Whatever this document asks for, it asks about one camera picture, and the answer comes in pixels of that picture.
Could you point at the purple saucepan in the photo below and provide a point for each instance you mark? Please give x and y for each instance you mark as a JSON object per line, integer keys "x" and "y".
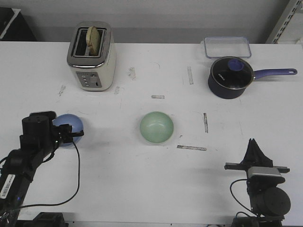
{"x": 226, "y": 93}

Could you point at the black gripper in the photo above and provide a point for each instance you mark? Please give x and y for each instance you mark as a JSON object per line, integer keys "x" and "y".
{"x": 261, "y": 165}
{"x": 40, "y": 135}

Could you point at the black box on floor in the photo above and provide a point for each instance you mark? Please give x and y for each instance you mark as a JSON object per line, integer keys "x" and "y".
{"x": 13, "y": 26}

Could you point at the cream two-slot toaster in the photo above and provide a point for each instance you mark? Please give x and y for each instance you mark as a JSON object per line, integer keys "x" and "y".
{"x": 93, "y": 73}

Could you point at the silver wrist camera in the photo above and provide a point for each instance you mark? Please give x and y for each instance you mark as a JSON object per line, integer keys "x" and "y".
{"x": 263, "y": 171}

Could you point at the green bowl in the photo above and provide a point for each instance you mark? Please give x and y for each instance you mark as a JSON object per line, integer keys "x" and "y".
{"x": 156, "y": 127}

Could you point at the bread slice in toaster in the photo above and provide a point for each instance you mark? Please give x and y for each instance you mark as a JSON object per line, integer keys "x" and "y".
{"x": 93, "y": 40}

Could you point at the clear plastic food container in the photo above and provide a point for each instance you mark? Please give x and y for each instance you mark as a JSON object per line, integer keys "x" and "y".
{"x": 217, "y": 47}

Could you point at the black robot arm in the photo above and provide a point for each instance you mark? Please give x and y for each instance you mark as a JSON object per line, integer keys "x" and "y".
{"x": 16, "y": 175}
{"x": 268, "y": 203}

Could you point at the blue bowl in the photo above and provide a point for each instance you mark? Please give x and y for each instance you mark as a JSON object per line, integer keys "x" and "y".
{"x": 76, "y": 124}

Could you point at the white metal shelf upright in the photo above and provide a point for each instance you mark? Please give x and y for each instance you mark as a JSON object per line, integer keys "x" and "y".
{"x": 291, "y": 8}

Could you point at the glass saucepan lid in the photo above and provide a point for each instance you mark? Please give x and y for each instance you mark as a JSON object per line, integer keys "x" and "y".
{"x": 232, "y": 72}

